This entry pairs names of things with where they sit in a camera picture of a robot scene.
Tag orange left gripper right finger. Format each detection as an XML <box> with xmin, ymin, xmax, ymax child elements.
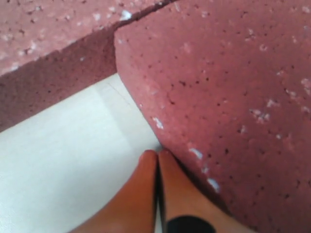
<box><xmin>158</xmin><ymin>150</ymin><xmax>253</xmax><ymax>233</ymax></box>

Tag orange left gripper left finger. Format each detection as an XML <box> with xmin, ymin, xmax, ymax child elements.
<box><xmin>72</xmin><ymin>150</ymin><xmax>157</xmax><ymax>233</ymax></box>

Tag red brick with white scuffs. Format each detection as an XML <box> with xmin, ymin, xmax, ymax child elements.
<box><xmin>115</xmin><ymin>0</ymin><xmax>311</xmax><ymax>233</ymax></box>

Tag red brick underneath stack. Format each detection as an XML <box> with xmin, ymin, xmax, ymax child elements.
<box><xmin>0</xmin><ymin>0</ymin><xmax>168</xmax><ymax>131</ymax></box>

